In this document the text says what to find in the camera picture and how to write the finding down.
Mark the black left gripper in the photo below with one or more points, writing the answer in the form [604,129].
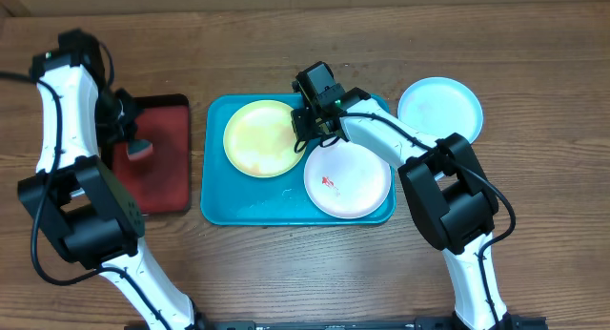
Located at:
[109,134]

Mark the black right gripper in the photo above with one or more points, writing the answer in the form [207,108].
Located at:
[306,120]

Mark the yellow plate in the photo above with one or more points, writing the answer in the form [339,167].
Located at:
[259,139]

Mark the light blue plate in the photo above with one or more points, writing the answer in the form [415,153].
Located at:
[441,106]

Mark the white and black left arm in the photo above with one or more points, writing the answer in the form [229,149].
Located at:
[85,222]

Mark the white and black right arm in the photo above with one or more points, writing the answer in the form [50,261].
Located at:
[451,201]

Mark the black tray with red liquid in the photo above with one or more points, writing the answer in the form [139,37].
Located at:
[159,179]

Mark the teal plastic tray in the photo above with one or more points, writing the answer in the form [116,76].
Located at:
[231,198]

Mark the pink plate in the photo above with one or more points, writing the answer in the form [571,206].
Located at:
[349,182]

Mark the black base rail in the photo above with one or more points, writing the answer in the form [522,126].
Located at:
[420,323]

